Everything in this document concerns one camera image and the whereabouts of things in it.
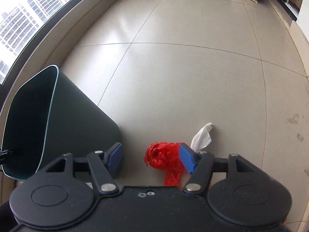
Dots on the red plastic bag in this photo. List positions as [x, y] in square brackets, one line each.
[161, 157]

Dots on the high-rise buildings outside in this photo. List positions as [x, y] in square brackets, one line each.
[29, 17]

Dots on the dark window frame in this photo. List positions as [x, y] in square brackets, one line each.
[49, 32]

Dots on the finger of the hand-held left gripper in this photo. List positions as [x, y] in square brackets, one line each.
[6, 152]

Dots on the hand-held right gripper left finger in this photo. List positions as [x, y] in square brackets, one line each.
[115, 159]

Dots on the white tissue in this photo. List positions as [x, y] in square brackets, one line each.
[201, 137]

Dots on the dark teal trash bin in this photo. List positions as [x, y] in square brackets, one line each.
[72, 116]

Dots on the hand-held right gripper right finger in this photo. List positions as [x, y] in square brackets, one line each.
[187, 158]

